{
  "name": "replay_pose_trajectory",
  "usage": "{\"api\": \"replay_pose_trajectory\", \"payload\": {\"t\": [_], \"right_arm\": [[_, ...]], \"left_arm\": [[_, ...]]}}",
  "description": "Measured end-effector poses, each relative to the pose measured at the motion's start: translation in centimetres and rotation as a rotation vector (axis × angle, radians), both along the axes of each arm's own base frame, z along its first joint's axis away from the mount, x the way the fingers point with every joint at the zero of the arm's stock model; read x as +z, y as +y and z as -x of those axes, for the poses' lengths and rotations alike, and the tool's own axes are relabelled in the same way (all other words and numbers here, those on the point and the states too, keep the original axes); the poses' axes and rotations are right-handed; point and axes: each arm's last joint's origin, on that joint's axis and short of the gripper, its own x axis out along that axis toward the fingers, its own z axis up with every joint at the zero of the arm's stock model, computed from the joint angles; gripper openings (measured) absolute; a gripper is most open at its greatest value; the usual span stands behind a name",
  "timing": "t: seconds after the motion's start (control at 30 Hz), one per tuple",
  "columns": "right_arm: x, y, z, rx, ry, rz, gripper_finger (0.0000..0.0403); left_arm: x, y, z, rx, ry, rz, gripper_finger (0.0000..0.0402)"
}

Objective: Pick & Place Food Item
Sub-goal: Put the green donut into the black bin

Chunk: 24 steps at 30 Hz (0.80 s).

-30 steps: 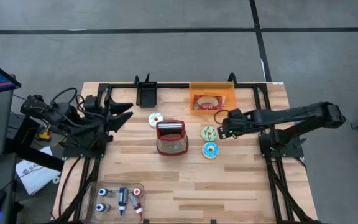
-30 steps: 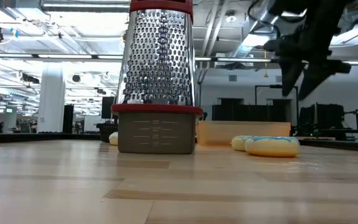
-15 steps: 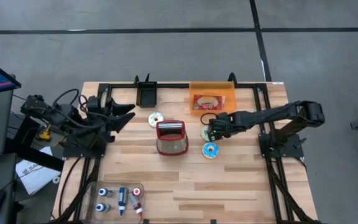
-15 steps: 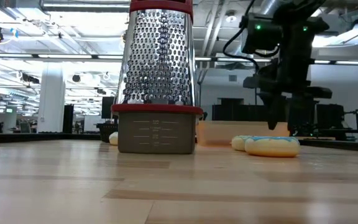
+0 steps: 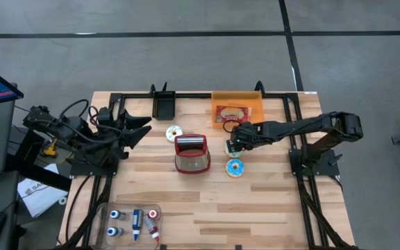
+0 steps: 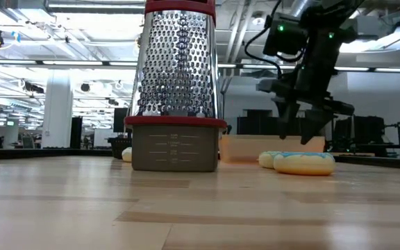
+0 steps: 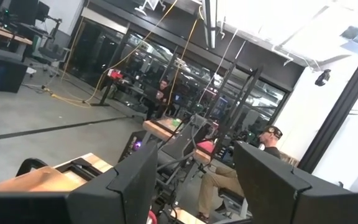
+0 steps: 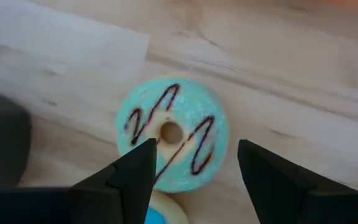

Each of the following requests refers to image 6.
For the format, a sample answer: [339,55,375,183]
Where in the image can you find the blue frosted toy donut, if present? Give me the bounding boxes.
[273,151,336,176]

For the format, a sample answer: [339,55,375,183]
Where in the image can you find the black background screens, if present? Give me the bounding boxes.
[236,109,281,136]

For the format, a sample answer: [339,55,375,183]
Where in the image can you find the green frosted toy donut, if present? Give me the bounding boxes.
[258,151,284,170]

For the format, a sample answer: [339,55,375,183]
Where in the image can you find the black background monitor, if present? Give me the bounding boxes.
[112,107,131,133]

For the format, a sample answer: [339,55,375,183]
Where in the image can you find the black background robot rig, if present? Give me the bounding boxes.
[333,116,400,157]

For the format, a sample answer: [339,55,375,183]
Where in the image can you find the tall black panel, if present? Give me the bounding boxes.
[69,116,83,149]

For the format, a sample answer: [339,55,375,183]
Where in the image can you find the red steel box grater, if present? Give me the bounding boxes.
[124,0,228,173]

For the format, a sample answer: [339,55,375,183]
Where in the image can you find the orange translucent bin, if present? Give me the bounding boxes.
[219,135,326,164]

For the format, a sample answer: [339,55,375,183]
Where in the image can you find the white building column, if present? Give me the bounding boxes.
[41,71,74,149]

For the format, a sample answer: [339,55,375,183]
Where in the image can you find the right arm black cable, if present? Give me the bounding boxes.
[243,0,284,80]

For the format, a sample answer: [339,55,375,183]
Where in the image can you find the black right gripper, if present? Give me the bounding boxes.
[257,78,356,146]

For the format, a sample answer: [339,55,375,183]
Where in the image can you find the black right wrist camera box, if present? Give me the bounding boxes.
[262,12,307,57]

